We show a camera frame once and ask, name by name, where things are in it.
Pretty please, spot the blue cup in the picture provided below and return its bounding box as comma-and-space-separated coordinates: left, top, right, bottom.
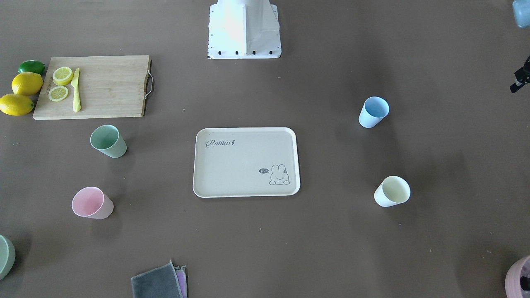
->
358, 96, 390, 128

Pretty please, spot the cream yellow cup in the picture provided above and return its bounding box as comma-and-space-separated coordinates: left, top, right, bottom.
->
373, 176, 411, 207

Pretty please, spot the green cup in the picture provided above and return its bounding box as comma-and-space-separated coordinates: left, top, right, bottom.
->
90, 125, 127, 158

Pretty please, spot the pink cup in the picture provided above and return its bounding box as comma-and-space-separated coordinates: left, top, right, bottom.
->
72, 187, 114, 219

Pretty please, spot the cream rabbit tray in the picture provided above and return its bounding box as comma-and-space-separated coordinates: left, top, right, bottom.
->
193, 127, 301, 198

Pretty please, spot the purple folded cloth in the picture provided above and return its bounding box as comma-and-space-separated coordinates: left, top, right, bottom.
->
175, 265, 188, 298

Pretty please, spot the bamboo cutting board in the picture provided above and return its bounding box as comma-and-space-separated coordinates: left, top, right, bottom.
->
33, 55, 151, 120

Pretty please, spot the grey folded cloth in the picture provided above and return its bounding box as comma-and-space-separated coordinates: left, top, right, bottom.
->
131, 262, 181, 298

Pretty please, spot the yellow plastic knife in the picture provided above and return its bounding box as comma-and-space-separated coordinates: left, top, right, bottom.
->
70, 68, 81, 113

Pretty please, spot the lower lemon slice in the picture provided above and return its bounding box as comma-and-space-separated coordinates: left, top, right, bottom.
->
48, 86, 69, 102

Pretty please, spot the lemon slice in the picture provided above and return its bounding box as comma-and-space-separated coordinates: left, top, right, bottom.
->
52, 67, 74, 86
48, 86, 69, 102

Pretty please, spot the upper lemon slice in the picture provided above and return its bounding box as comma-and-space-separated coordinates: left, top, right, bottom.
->
52, 67, 74, 86

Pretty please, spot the green lime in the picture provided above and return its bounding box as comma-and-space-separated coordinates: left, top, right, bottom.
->
18, 59, 46, 75

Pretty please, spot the whole lemon near lime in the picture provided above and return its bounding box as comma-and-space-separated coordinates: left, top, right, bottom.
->
11, 72, 43, 96

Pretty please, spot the whole lemon outer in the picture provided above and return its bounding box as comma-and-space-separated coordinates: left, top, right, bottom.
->
0, 93, 34, 116

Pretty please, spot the green bowl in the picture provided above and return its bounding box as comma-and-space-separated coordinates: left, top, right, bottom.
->
0, 235, 16, 280

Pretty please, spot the pink bowl with ice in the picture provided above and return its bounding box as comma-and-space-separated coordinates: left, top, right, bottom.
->
505, 256, 530, 298

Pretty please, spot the blue container corner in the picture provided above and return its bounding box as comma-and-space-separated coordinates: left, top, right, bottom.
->
512, 0, 530, 28

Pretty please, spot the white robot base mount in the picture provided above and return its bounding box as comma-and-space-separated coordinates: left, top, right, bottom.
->
207, 0, 282, 59

